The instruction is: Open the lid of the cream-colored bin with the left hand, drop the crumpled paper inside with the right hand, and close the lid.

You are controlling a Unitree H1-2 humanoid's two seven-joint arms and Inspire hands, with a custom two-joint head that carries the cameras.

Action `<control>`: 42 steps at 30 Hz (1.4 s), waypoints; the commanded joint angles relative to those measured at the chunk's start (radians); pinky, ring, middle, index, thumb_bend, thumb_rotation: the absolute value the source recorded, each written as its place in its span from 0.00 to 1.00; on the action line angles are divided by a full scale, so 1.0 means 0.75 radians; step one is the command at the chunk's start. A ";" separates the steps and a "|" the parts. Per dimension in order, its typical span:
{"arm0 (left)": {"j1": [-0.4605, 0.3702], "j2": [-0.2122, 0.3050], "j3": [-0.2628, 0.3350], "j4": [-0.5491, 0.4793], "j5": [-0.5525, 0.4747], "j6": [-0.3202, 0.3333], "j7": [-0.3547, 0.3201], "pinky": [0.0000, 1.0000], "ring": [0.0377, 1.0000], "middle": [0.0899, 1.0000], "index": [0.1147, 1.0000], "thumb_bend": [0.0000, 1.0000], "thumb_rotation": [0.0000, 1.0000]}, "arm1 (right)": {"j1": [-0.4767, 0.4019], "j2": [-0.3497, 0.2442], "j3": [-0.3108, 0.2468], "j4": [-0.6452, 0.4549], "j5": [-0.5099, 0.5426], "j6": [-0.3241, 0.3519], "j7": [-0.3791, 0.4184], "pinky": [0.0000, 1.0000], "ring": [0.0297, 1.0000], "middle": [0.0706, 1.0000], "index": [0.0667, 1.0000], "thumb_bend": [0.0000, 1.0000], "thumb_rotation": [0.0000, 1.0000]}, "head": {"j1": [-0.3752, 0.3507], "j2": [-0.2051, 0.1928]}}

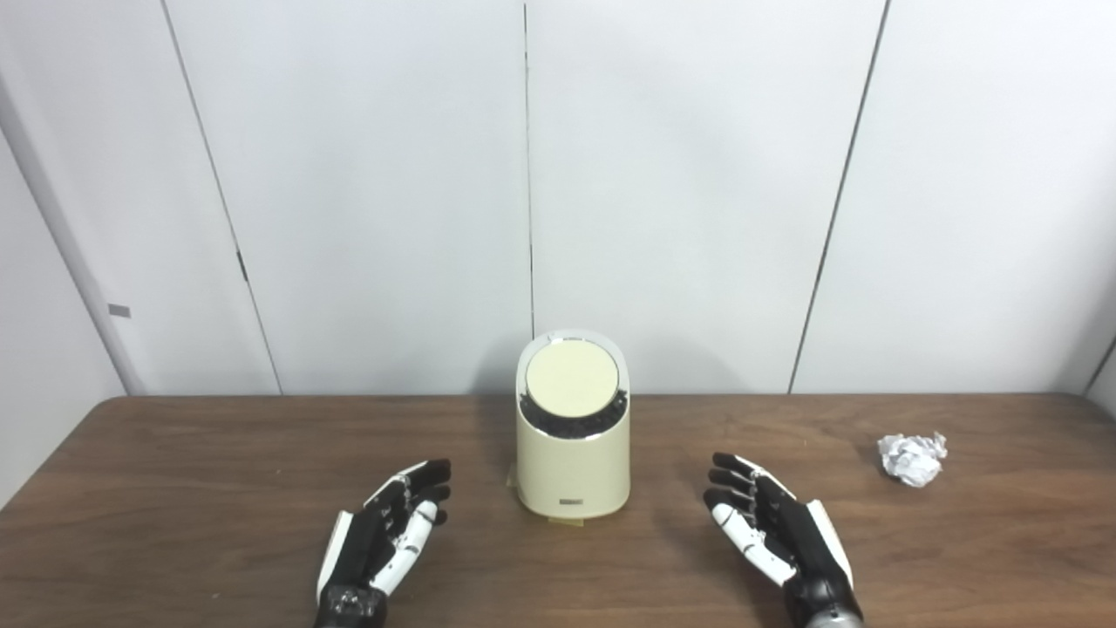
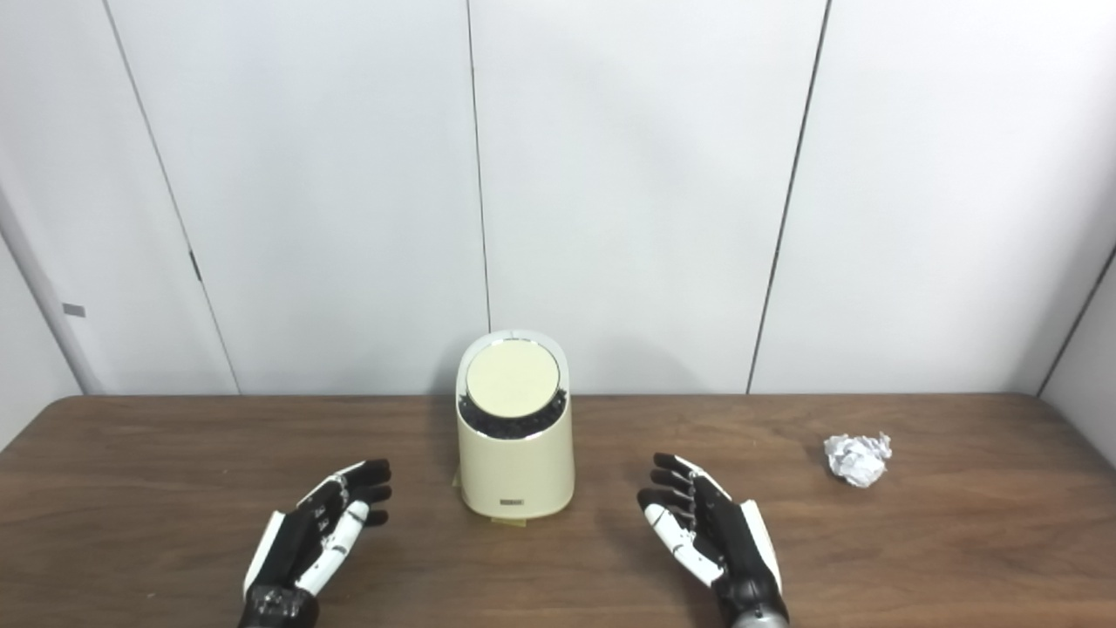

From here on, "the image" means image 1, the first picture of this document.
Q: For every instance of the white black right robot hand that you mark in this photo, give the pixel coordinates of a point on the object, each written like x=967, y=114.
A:
x=798, y=541

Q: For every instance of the cream-colored tabletop bin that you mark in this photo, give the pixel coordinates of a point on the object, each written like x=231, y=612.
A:
x=571, y=467

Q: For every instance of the yellowish tape piece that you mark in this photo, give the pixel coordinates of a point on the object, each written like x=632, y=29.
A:
x=565, y=522

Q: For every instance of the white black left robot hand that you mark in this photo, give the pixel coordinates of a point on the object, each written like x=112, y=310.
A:
x=362, y=541

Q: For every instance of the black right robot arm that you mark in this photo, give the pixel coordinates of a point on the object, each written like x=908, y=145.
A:
x=835, y=623

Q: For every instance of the white paper ball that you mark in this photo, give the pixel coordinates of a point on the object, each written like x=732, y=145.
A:
x=911, y=459

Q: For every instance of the round cream bin lid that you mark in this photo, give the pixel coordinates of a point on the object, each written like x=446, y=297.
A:
x=571, y=378

